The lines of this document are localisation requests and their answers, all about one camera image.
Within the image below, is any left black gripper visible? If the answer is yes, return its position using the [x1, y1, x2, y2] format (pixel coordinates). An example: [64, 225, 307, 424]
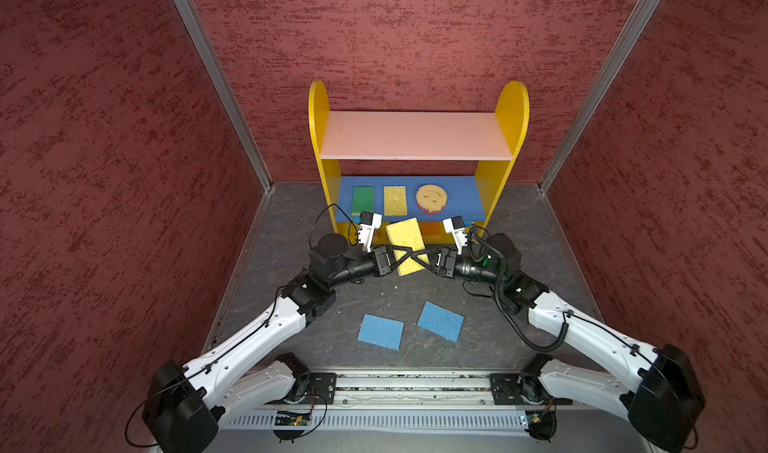
[329, 243, 413, 288]

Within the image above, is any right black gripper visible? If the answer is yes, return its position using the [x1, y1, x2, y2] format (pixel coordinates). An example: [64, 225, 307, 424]
[412, 246, 504, 287]

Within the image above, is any yellow sponge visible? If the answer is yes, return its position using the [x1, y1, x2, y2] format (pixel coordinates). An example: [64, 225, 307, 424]
[383, 185, 408, 217]
[386, 218, 425, 273]

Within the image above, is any light blue sponge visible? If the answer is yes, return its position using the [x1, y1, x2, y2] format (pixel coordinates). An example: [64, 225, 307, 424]
[357, 314, 404, 351]
[417, 302, 464, 343]

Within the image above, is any round smiley face sponge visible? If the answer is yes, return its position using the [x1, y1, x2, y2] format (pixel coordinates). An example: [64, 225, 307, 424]
[416, 184, 448, 215]

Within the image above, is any bright green sponge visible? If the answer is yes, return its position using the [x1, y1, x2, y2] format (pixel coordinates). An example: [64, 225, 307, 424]
[351, 185, 375, 217]

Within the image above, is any orange sponge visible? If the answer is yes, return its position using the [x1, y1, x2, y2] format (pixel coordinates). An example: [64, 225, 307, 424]
[419, 222, 445, 243]

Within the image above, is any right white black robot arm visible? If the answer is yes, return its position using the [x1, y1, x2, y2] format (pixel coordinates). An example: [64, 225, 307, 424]
[406, 234, 706, 452]

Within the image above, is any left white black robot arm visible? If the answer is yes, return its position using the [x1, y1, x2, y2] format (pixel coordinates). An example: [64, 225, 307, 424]
[137, 233, 428, 452]

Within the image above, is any yellow shelf with coloured boards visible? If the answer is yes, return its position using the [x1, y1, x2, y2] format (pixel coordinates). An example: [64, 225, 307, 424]
[308, 80, 530, 233]

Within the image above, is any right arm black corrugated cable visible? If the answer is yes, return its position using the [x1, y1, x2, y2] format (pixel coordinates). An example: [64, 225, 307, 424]
[461, 224, 571, 354]

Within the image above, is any aluminium mounting rail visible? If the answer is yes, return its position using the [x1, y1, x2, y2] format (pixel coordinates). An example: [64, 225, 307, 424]
[170, 368, 655, 409]

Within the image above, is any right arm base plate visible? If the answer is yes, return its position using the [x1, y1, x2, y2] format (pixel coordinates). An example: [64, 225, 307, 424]
[489, 373, 574, 407]

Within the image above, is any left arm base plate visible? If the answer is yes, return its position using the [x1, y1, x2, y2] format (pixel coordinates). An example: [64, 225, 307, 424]
[283, 372, 338, 405]

